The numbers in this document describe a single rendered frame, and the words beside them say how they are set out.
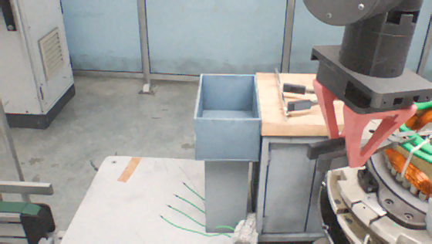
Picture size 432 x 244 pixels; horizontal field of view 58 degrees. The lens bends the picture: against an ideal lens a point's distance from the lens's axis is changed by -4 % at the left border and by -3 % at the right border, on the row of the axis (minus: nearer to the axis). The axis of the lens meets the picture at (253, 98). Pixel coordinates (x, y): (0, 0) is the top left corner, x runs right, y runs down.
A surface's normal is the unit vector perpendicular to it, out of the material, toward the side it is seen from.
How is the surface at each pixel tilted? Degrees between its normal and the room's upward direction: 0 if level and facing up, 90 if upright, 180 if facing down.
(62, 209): 0
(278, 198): 90
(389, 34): 88
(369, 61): 87
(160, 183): 0
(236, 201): 90
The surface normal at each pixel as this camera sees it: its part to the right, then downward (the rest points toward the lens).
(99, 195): 0.05, -0.88
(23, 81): -0.02, 0.47
